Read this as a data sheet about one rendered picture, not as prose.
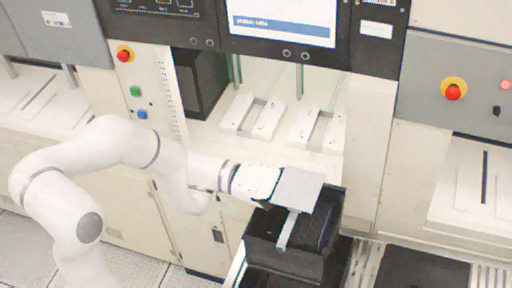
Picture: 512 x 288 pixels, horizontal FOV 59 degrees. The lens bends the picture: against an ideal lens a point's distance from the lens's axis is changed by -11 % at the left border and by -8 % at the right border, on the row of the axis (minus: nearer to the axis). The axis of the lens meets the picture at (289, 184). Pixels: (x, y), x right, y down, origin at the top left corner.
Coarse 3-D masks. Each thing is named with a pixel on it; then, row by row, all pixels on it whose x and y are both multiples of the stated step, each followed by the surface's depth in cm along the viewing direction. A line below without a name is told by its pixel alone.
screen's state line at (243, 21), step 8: (232, 16) 120; (240, 16) 120; (248, 16) 119; (240, 24) 122; (248, 24) 121; (256, 24) 120; (264, 24) 119; (272, 24) 119; (280, 24) 118; (288, 24) 117; (296, 24) 117; (304, 24) 116; (288, 32) 119; (296, 32) 119; (304, 32) 118; (312, 32) 117; (320, 32) 116; (328, 32) 116
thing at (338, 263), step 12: (276, 228) 157; (276, 240) 162; (348, 240) 149; (336, 252) 156; (348, 252) 153; (336, 264) 160; (348, 264) 148; (252, 276) 149; (264, 276) 155; (276, 276) 157; (324, 276) 157; (336, 276) 155
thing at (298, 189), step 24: (288, 168) 119; (288, 192) 115; (312, 192) 115; (336, 192) 129; (264, 216) 134; (288, 216) 120; (336, 216) 136; (264, 240) 118; (288, 240) 143; (336, 240) 139; (264, 264) 126; (288, 264) 122; (312, 264) 119
